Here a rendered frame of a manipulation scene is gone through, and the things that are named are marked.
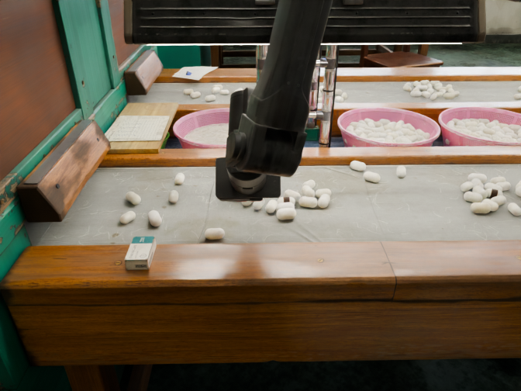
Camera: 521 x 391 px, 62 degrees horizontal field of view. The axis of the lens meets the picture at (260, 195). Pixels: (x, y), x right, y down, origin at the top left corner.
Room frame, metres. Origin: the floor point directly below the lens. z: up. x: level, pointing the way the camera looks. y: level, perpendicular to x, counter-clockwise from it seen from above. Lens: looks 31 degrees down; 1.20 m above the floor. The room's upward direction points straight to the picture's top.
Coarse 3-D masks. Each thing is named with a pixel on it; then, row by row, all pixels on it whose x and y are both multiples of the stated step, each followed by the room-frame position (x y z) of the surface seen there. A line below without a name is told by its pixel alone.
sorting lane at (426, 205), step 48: (96, 192) 0.78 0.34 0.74; (144, 192) 0.78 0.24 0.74; (192, 192) 0.78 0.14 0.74; (336, 192) 0.78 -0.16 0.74; (384, 192) 0.78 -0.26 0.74; (432, 192) 0.78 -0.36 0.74; (48, 240) 0.62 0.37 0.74; (96, 240) 0.62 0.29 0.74; (192, 240) 0.62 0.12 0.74; (240, 240) 0.62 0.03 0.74; (288, 240) 0.62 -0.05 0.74; (336, 240) 0.62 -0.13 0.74; (384, 240) 0.62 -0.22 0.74; (432, 240) 0.62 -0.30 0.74
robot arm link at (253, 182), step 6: (234, 132) 0.54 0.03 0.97; (228, 168) 0.51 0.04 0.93; (234, 168) 0.51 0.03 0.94; (228, 174) 0.54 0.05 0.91; (234, 174) 0.51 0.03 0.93; (240, 174) 0.51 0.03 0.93; (246, 174) 0.51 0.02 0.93; (252, 174) 0.51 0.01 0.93; (258, 174) 0.51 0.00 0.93; (234, 180) 0.52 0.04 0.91; (240, 180) 0.50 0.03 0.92; (246, 180) 0.50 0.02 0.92; (252, 180) 0.50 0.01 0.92; (258, 180) 0.52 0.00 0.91; (240, 186) 0.54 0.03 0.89; (246, 186) 0.53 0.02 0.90; (252, 186) 0.54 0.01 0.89
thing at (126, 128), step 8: (120, 120) 1.10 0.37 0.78; (128, 120) 1.10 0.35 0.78; (136, 120) 1.10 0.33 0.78; (144, 120) 1.10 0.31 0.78; (152, 120) 1.10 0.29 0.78; (160, 120) 1.10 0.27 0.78; (112, 128) 1.04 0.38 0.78; (120, 128) 1.04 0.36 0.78; (128, 128) 1.04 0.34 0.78; (136, 128) 1.04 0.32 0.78; (144, 128) 1.04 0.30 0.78; (152, 128) 1.04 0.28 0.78; (160, 128) 1.04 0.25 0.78; (112, 136) 0.99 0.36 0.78; (120, 136) 0.99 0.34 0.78; (128, 136) 0.99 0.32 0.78; (136, 136) 0.99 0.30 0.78; (144, 136) 0.99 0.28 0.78; (152, 136) 0.99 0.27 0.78; (160, 136) 0.99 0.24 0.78
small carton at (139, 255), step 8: (136, 240) 0.55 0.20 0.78; (144, 240) 0.55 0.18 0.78; (152, 240) 0.55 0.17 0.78; (136, 248) 0.53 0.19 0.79; (144, 248) 0.53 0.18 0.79; (152, 248) 0.54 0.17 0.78; (128, 256) 0.52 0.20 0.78; (136, 256) 0.52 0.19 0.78; (144, 256) 0.52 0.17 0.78; (152, 256) 0.54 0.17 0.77; (128, 264) 0.51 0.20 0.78; (136, 264) 0.51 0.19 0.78; (144, 264) 0.51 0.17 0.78
